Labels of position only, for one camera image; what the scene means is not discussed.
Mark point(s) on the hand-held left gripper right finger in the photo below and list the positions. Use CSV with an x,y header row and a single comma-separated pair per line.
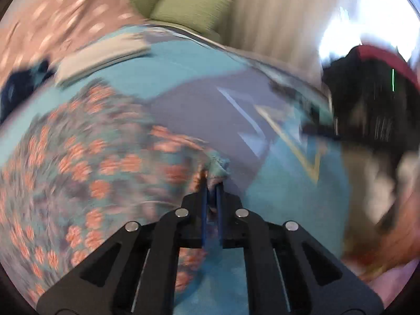
x,y
220,216

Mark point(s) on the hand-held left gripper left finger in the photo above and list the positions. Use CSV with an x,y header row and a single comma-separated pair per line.
x,y
205,216

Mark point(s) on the large green pillow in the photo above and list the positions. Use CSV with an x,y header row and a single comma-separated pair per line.
x,y
193,10

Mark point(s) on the navy star-print folded blanket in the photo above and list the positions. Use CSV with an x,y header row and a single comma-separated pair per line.
x,y
13,85

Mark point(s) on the blue printed blanket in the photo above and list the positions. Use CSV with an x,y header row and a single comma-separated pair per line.
x,y
279,197

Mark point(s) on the teal floral garment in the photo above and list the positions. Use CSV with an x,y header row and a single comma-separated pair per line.
x,y
98,177

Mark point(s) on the pink polka dot cloth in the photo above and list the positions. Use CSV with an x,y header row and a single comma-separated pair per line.
x,y
65,13

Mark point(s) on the white folded cloth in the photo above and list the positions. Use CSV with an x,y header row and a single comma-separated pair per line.
x,y
98,59

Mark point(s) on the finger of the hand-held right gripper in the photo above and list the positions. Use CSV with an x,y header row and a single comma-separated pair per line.
x,y
321,132
295,96

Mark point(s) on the person's pink clothing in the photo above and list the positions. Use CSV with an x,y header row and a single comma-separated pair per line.
x,y
393,288

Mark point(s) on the person's right forearm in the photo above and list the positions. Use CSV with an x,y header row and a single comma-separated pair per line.
x,y
403,236

